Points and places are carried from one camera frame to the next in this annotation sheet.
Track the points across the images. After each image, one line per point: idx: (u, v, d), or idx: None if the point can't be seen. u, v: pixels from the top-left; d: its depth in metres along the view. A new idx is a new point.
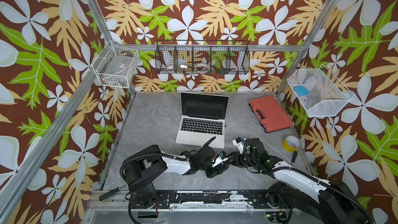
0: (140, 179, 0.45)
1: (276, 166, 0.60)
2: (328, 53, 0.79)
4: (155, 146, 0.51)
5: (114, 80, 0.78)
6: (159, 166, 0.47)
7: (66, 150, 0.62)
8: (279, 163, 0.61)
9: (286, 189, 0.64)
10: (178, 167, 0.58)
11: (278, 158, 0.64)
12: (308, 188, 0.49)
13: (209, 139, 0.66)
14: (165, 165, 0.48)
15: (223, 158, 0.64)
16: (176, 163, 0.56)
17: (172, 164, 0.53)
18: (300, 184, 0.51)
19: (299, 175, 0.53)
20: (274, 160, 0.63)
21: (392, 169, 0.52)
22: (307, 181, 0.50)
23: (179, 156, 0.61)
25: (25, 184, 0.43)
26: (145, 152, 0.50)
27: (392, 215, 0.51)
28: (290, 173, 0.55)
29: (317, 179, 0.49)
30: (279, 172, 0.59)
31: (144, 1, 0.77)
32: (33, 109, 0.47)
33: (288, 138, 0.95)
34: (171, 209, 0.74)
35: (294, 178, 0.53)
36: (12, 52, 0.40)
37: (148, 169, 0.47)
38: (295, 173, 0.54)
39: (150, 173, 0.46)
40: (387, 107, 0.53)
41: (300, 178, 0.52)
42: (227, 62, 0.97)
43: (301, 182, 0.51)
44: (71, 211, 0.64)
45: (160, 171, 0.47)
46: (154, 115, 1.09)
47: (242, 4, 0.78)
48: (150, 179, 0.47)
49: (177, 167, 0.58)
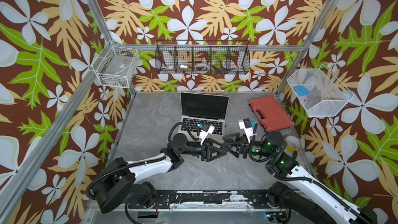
0: (108, 199, 0.43)
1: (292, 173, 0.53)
2: (328, 53, 0.79)
4: (119, 160, 0.47)
5: (114, 80, 0.78)
6: (126, 179, 0.43)
7: (66, 150, 0.62)
8: (295, 169, 0.54)
9: (290, 194, 0.63)
10: (154, 169, 0.54)
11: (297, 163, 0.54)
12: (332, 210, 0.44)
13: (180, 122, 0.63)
14: (132, 177, 0.44)
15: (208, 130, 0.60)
16: (151, 167, 0.52)
17: (146, 169, 0.50)
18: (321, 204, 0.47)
19: (325, 194, 0.47)
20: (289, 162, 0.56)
21: (392, 169, 0.52)
22: (333, 203, 0.45)
23: (151, 158, 0.55)
25: (25, 184, 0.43)
26: (110, 168, 0.46)
27: (393, 216, 0.51)
28: (311, 186, 0.49)
29: (348, 206, 0.44)
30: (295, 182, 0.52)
31: (144, 1, 0.77)
32: (33, 109, 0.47)
33: (288, 138, 0.95)
34: (171, 209, 0.73)
35: (315, 193, 0.48)
36: (12, 52, 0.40)
37: (114, 187, 0.43)
38: (316, 187, 0.48)
39: (118, 189, 0.43)
40: (387, 108, 0.53)
41: (326, 197, 0.46)
42: (227, 62, 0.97)
43: (325, 202, 0.46)
44: (71, 211, 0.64)
45: (129, 183, 0.43)
46: (154, 115, 1.09)
47: (242, 4, 0.78)
48: (120, 195, 0.43)
49: (154, 170, 0.54)
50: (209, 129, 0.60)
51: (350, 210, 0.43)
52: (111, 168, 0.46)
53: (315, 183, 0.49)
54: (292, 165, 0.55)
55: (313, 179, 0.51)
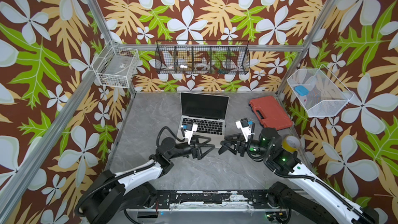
0: (99, 215, 0.41)
1: (293, 171, 0.51)
2: (328, 53, 0.79)
4: (107, 172, 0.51)
5: (114, 80, 0.78)
6: (116, 191, 0.44)
7: (66, 150, 0.62)
8: (297, 167, 0.52)
9: (289, 194, 0.62)
10: (144, 178, 0.54)
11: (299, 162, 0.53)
12: (333, 210, 0.44)
13: (163, 127, 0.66)
14: (123, 188, 0.46)
15: (192, 129, 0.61)
16: (140, 175, 0.53)
17: (136, 179, 0.51)
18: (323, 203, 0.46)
19: (327, 193, 0.45)
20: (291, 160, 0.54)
21: (392, 169, 0.52)
22: (335, 202, 0.43)
23: (141, 166, 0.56)
25: (25, 184, 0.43)
26: (98, 183, 0.45)
27: (393, 216, 0.51)
28: (314, 185, 0.47)
29: (351, 206, 0.42)
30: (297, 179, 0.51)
31: (144, 1, 0.77)
32: (33, 109, 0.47)
33: (288, 139, 0.95)
34: (171, 209, 0.74)
35: (317, 192, 0.46)
36: (12, 52, 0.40)
37: (104, 201, 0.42)
38: (318, 186, 0.47)
39: (110, 202, 0.42)
40: (387, 108, 0.53)
41: (328, 196, 0.45)
42: (227, 62, 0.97)
43: (326, 201, 0.45)
44: (71, 211, 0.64)
45: (121, 195, 0.43)
46: (154, 115, 1.09)
47: (242, 4, 0.78)
48: (112, 208, 0.42)
49: (144, 179, 0.54)
50: (193, 127, 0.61)
51: (353, 209, 0.42)
52: (98, 182, 0.45)
53: (317, 182, 0.48)
54: (294, 162, 0.53)
55: (315, 178, 0.49)
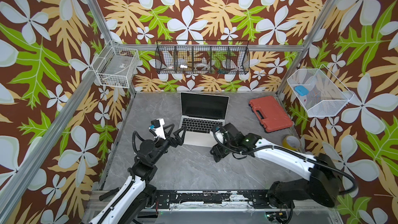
0: None
1: (256, 146, 0.55)
2: (328, 53, 0.79)
4: None
5: (114, 80, 0.78)
6: None
7: (66, 150, 0.62)
8: (259, 142, 0.57)
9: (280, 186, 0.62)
10: (128, 201, 0.51)
11: (257, 136, 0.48)
12: (294, 167, 0.46)
13: (132, 134, 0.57)
14: None
15: (161, 124, 0.73)
16: (121, 204, 0.49)
17: (117, 212, 0.47)
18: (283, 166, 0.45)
19: (283, 153, 0.50)
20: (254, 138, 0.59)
21: (392, 169, 0.52)
22: (293, 159, 0.47)
23: (115, 197, 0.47)
25: (25, 184, 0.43)
26: None
27: (392, 216, 0.52)
28: (275, 153, 0.51)
29: (304, 156, 0.46)
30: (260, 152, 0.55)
31: (144, 1, 0.77)
32: (33, 109, 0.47)
33: (288, 138, 0.95)
34: (171, 209, 0.74)
35: (279, 158, 0.50)
36: (12, 52, 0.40)
37: None
38: (278, 151, 0.51)
39: None
40: (387, 108, 0.53)
41: (286, 156, 0.49)
42: (227, 62, 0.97)
43: (286, 162, 0.48)
44: (71, 211, 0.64)
45: None
46: (154, 115, 1.09)
47: (242, 4, 0.78)
48: None
49: (128, 202, 0.51)
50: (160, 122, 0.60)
51: (307, 160, 0.48)
52: None
53: (276, 148, 0.52)
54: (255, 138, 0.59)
55: (272, 144, 0.54)
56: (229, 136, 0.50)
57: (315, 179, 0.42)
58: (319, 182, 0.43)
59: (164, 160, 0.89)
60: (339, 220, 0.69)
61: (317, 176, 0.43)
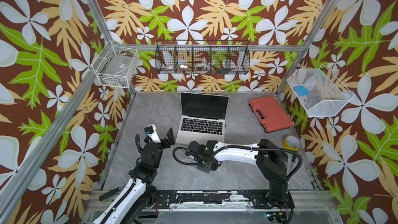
0: None
1: (213, 151, 0.60)
2: (328, 53, 0.79)
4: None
5: (114, 80, 0.78)
6: None
7: (66, 150, 0.62)
8: (215, 146, 0.61)
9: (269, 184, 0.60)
10: (130, 203, 0.52)
11: (214, 142, 0.63)
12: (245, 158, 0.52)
13: (136, 135, 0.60)
14: None
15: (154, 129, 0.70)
16: (123, 205, 0.50)
17: (119, 213, 0.47)
18: (237, 157, 0.55)
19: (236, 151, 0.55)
20: (211, 145, 0.63)
21: (392, 169, 0.52)
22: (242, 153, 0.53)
23: (118, 198, 0.51)
25: (25, 184, 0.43)
26: None
27: (392, 216, 0.52)
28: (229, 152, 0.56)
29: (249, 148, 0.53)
30: (219, 154, 0.59)
31: (144, 1, 0.77)
32: (33, 109, 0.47)
33: (288, 139, 0.95)
34: (171, 209, 0.74)
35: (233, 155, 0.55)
36: (12, 52, 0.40)
37: None
38: (231, 150, 0.56)
39: None
40: (387, 108, 0.53)
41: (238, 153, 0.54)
42: (227, 62, 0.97)
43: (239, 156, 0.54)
44: (71, 211, 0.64)
45: None
46: (154, 116, 1.09)
47: (242, 4, 0.78)
48: None
49: (130, 204, 0.52)
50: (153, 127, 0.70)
51: (252, 150, 0.51)
52: None
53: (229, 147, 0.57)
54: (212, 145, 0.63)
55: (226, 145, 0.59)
56: (194, 152, 0.70)
57: (261, 165, 0.46)
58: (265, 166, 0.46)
59: (164, 160, 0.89)
60: (339, 220, 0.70)
61: (263, 161, 0.47)
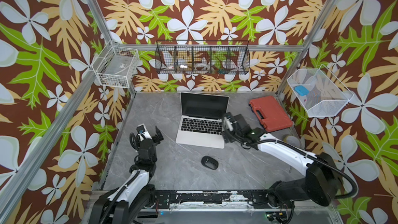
0: None
1: (260, 137, 0.61)
2: (328, 53, 0.79)
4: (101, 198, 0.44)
5: (114, 80, 0.78)
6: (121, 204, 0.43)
7: (66, 150, 0.62)
8: (264, 135, 0.62)
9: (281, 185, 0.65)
10: (138, 187, 0.54)
11: (263, 130, 0.65)
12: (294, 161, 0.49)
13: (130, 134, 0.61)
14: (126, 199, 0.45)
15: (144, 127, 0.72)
16: (133, 185, 0.52)
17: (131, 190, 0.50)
18: (283, 156, 0.53)
19: (286, 148, 0.53)
20: (260, 132, 0.64)
21: (392, 169, 0.52)
22: (293, 154, 0.51)
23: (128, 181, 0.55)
25: (25, 184, 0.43)
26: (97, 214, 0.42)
27: (392, 215, 0.51)
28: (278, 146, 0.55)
29: (305, 153, 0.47)
30: (263, 144, 0.59)
31: (144, 1, 0.77)
32: (33, 109, 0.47)
33: (288, 138, 0.95)
34: (171, 209, 0.74)
35: (281, 152, 0.53)
36: (12, 52, 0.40)
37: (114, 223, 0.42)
38: (281, 146, 0.55)
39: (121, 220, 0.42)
40: (387, 108, 0.53)
41: (287, 151, 0.52)
42: (227, 62, 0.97)
43: (286, 155, 0.52)
44: (71, 211, 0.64)
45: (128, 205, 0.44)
46: (154, 116, 1.09)
47: (242, 4, 0.78)
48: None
49: (137, 188, 0.54)
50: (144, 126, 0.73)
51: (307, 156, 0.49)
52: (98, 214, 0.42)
53: (279, 142, 0.56)
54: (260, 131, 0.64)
55: (276, 139, 0.58)
56: (239, 125, 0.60)
57: (311, 174, 0.43)
58: (314, 177, 0.42)
59: (164, 160, 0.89)
60: (339, 221, 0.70)
61: (314, 170, 0.43)
